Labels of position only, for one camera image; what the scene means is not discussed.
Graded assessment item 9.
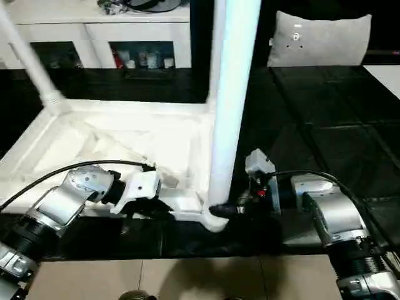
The white plastic table top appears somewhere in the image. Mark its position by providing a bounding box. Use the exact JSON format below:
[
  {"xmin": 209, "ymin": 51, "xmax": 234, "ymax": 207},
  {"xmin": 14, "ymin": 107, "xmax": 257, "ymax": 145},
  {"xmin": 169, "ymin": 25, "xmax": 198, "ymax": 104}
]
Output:
[{"xmin": 0, "ymin": 98, "xmax": 232, "ymax": 234}]

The white plastic table leg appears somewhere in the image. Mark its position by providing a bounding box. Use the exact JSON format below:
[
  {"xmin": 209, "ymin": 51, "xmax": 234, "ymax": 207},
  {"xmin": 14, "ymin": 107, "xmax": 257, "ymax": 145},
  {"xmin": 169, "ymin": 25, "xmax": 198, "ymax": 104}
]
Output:
[
  {"xmin": 205, "ymin": 0, "xmax": 220, "ymax": 111},
  {"xmin": 0, "ymin": 2, "xmax": 68, "ymax": 115},
  {"xmin": 209, "ymin": 0, "xmax": 262, "ymax": 207}
]

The dark round robot body part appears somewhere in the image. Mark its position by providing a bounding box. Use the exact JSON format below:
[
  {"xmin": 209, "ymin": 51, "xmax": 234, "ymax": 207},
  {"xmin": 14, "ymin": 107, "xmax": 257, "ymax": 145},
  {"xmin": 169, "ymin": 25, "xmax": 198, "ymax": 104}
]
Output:
[{"xmin": 120, "ymin": 289, "xmax": 157, "ymax": 300}]

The black work mat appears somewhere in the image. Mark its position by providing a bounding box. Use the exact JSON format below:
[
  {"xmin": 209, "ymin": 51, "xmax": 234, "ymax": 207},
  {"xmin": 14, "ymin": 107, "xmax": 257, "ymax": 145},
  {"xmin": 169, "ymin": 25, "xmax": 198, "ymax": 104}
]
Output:
[{"xmin": 0, "ymin": 64, "xmax": 400, "ymax": 260}]

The grey cushion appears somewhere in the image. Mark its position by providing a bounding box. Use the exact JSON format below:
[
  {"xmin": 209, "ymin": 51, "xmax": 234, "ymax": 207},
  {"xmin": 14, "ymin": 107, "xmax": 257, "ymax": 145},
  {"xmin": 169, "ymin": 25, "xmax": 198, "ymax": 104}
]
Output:
[{"xmin": 267, "ymin": 11, "xmax": 373, "ymax": 67}]

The black speaker with gold label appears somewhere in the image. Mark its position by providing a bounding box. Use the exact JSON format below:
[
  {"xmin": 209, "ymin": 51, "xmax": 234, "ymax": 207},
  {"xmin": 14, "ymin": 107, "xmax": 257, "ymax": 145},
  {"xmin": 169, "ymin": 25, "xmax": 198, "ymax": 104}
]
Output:
[{"xmin": 189, "ymin": 0, "xmax": 276, "ymax": 68}]

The white flat panel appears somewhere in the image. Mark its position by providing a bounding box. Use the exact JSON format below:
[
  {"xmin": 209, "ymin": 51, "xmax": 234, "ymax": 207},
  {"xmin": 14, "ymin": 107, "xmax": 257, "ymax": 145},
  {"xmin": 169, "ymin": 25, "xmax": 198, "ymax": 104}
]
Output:
[{"xmin": 362, "ymin": 64, "xmax": 400, "ymax": 94}]

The white sideboard with glass doors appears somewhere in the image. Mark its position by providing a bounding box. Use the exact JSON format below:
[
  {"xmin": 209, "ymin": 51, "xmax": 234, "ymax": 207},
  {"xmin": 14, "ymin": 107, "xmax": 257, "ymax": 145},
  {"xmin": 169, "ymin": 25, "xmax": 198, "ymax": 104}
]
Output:
[{"xmin": 0, "ymin": 0, "xmax": 192, "ymax": 70}]

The black rod with red dot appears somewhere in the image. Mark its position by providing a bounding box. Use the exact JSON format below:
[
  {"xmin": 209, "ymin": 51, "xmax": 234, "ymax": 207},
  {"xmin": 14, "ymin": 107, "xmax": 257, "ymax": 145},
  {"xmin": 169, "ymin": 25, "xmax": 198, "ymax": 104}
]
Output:
[{"xmin": 368, "ymin": 49, "xmax": 400, "ymax": 57}]

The grey helmet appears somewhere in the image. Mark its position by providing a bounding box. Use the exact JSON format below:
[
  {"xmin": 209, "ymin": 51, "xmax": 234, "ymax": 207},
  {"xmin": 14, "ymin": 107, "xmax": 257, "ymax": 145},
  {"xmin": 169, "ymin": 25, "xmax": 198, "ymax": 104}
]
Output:
[{"xmin": 127, "ymin": 0, "xmax": 182, "ymax": 13}]

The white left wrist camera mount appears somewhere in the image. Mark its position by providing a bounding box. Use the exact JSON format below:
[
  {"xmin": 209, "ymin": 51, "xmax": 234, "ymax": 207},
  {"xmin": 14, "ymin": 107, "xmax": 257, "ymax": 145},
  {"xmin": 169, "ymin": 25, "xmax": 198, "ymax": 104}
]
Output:
[{"xmin": 111, "ymin": 170, "xmax": 163, "ymax": 216}]

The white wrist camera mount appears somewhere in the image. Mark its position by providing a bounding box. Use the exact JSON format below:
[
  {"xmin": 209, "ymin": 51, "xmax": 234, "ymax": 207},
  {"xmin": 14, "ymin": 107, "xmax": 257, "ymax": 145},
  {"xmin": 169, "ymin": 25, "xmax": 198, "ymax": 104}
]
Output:
[
  {"xmin": 111, "ymin": 170, "xmax": 163, "ymax": 216},
  {"xmin": 244, "ymin": 149, "xmax": 281, "ymax": 213}
]

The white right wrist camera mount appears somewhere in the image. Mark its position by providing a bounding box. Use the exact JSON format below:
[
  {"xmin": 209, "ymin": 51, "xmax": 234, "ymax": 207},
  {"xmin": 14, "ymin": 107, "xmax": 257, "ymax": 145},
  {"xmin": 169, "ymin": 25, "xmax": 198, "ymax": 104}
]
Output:
[{"xmin": 244, "ymin": 149, "xmax": 281, "ymax": 213}]

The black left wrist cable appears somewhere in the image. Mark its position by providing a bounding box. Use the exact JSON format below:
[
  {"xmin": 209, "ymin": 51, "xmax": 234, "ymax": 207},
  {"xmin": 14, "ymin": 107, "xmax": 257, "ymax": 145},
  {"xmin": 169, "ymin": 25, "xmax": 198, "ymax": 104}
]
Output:
[{"xmin": 0, "ymin": 159, "xmax": 157, "ymax": 216}]

